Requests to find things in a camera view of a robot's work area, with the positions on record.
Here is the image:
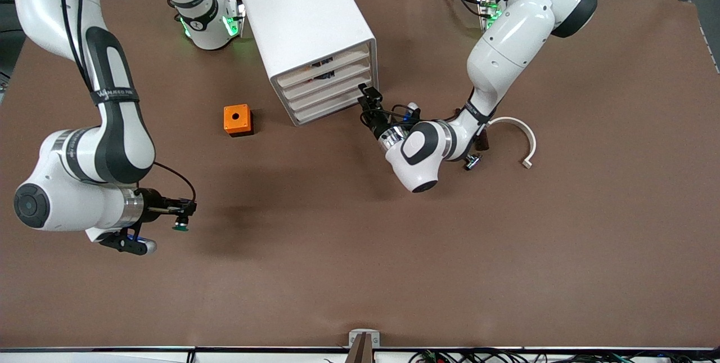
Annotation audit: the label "white plastic drawer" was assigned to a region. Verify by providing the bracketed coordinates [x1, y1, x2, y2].
[284, 69, 375, 115]
[280, 57, 374, 104]
[290, 85, 363, 125]
[277, 45, 372, 92]

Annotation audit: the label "white drawer cabinet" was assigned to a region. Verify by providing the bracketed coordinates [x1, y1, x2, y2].
[236, 0, 380, 127]

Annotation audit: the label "brown table cover mat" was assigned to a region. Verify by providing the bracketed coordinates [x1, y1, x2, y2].
[0, 0, 720, 351]

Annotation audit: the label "orange button enclosure box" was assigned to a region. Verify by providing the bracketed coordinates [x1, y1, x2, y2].
[223, 104, 254, 138]

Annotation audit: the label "white curved plastic bracket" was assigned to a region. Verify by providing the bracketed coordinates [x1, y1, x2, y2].
[488, 116, 537, 169]

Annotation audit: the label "grey metal mount bracket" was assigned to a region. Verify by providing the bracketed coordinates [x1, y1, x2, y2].
[348, 328, 381, 363]

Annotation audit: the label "tangled black cables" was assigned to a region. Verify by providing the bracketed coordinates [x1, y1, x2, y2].
[408, 349, 720, 363]

